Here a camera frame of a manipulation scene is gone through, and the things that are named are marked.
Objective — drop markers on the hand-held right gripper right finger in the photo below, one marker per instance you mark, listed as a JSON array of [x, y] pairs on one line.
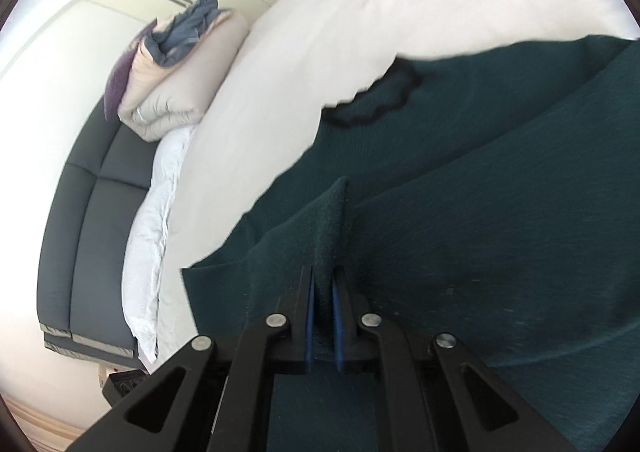
[[339, 332]]

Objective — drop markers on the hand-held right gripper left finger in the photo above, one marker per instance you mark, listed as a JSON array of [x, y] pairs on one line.
[[309, 332]]

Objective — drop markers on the dark green sweater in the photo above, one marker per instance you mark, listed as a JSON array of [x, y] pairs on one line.
[[450, 182]]

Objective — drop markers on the white pillow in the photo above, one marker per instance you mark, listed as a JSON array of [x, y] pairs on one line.
[[150, 222]]

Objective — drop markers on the dark grey padded headboard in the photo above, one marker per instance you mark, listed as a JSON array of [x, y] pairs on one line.
[[90, 232]]

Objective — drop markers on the folded beige comforter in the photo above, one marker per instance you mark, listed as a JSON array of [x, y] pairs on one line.
[[190, 82]]

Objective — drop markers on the bed with white sheet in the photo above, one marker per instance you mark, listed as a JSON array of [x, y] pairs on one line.
[[325, 32]]

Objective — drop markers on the purple pillow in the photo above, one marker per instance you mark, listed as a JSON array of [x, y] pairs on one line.
[[120, 77]]

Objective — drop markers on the blue-grey cloth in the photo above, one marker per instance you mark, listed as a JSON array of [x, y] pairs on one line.
[[185, 32]]

